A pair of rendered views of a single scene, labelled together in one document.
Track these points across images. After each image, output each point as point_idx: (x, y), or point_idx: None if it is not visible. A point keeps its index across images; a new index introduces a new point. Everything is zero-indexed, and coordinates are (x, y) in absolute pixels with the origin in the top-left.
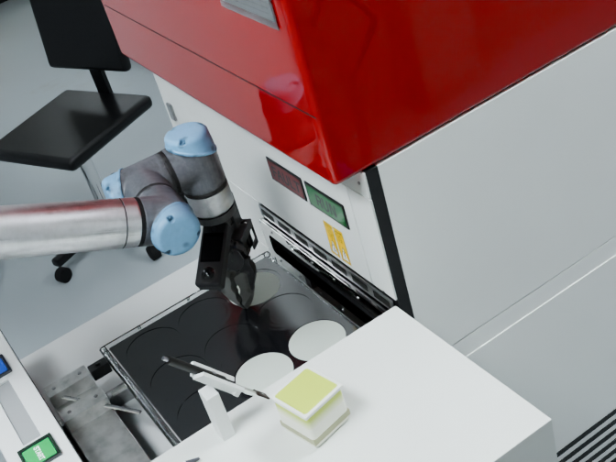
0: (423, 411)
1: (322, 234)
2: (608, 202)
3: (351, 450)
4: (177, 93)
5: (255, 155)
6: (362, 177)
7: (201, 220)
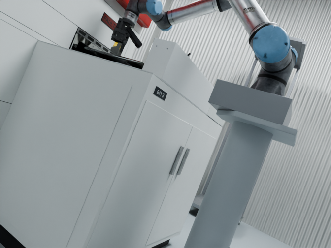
0: None
1: (112, 43)
2: None
3: None
4: None
5: (96, 9)
6: (142, 28)
7: (134, 24)
